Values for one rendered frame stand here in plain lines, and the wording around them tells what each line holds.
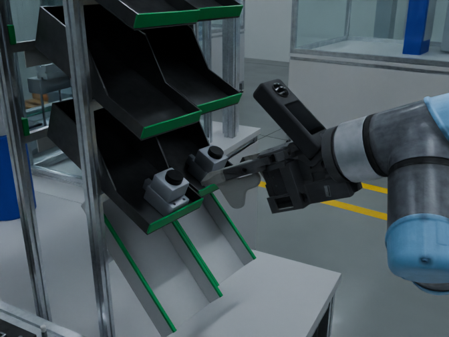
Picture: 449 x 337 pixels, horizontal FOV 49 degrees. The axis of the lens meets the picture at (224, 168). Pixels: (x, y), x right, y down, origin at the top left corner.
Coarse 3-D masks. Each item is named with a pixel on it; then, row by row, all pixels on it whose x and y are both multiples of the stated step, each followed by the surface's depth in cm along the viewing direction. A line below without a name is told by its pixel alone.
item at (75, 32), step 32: (0, 0) 79; (64, 0) 71; (0, 32) 80; (0, 64) 82; (0, 96) 84; (96, 160) 81; (32, 192) 92; (96, 192) 82; (32, 224) 94; (96, 224) 83; (32, 256) 95; (96, 256) 86; (32, 288) 98; (96, 288) 89
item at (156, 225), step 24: (72, 120) 84; (96, 120) 97; (72, 144) 86; (120, 144) 95; (144, 144) 93; (120, 168) 90; (144, 168) 92; (120, 192) 85; (144, 192) 87; (192, 192) 89; (144, 216) 83; (168, 216) 82
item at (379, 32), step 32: (320, 0) 443; (352, 0) 426; (384, 0) 411; (416, 0) 397; (448, 0) 384; (320, 32) 452; (352, 32) 435; (384, 32) 419; (416, 32) 404; (448, 32) 390
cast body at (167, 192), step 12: (168, 168) 85; (156, 180) 82; (168, 180) 81; (180, 180) 82; (156, 192) 83; (168, 192) 81; (180, 192) 83; (156, 204) 84; (168, 204) 82; (180, 204) 83
